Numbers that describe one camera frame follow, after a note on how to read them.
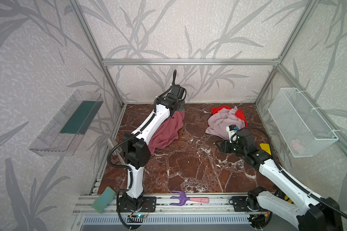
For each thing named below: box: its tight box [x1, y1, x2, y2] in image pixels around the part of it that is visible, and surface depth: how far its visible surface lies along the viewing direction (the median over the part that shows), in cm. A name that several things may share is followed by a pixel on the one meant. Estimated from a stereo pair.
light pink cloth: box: [205, 105, 246, 141], surface depth 104 cm
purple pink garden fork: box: [169, 190, 210, 206], surface depth 76 cm
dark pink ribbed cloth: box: [147, 110, 186, 156], surface depth 98 cm
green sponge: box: [90, 186, 117, 214], surface depth 75 cm
